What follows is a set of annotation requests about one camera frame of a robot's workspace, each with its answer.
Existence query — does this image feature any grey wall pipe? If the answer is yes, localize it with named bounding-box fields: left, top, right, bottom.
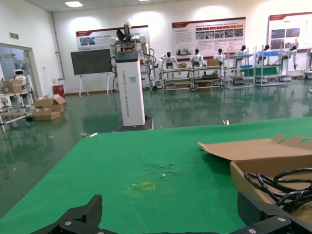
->
left=50, top=10, right=66, bottom=81

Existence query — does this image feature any red fire cabinet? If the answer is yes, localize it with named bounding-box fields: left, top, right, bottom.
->
left=53, top=85, right=66, bottom=98

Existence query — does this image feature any flat cardboard box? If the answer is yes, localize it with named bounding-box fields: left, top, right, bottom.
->
left=32, top=108, right=62, bottom=122

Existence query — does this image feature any wide red white wall poster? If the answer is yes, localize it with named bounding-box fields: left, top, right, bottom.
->
left=171, top=17, right=247, bottom=59

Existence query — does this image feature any black power cable bundle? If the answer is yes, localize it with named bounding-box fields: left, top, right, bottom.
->
left=243, top=167, right=312, bottom=213

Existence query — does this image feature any small white red robot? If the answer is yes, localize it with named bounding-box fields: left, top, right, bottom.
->
left=10, top=68, right=33, bottom=90

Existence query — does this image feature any open brown cardboard box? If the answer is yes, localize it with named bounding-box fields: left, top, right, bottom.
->
left=197, top=134, right=312, bottom=234

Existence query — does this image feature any dark display screen on stand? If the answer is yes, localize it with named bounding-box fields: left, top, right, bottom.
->
left=70, top=48, right=113, bottom=97

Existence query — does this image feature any grey framed doorway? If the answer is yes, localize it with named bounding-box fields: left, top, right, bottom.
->
left=0, top=43, right=41, bottom=98

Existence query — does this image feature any metal pipe rack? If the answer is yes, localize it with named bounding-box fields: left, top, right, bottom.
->
left=0, top=88, right=35, bottom=134

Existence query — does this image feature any green table cloth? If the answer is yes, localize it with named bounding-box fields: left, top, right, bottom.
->
left=0, top=117, right=312, bottom=234

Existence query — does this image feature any metal workbench rack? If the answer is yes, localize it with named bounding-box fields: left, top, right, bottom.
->
left=224, top=47, right=255, bottom=89
left=192, top=65, right=224, bottom=91
left=253, top=45, right=293, bottom=87
left=161, top=66, right=194, bottom=92

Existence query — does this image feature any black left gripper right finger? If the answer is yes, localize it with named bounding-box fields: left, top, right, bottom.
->
left=237, top=191, right=312, bottom=234

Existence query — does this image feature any wall poster with photos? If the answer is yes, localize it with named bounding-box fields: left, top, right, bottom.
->
left=267, top=11, right=312, bottom=52

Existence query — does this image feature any green bench cloth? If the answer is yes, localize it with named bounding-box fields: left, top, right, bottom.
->
left=239, top=66, right=279, bottom=78

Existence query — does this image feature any cardboard box with roll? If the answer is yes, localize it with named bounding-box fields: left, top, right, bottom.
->
left=0, top=80, right=24, bottom=94

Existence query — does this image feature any white column robot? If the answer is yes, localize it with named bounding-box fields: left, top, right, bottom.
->
left=108, top=18, right=156, bottom=133

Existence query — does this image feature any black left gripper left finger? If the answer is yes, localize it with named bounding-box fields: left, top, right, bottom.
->
left=31, top=194, right=103, bottom=234

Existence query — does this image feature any white humanoid robot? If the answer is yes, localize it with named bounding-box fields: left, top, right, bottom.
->
left=157, top=51, right=180, bottom=74
left=260, top=44, right=273, bottom=65
left=234, top=44, right=248, bottom=69
left=214, top=48, right=227, bottom=66
left=190, top=48, right=207, bottom=68
left=288, top=44, right=300, bottom=72

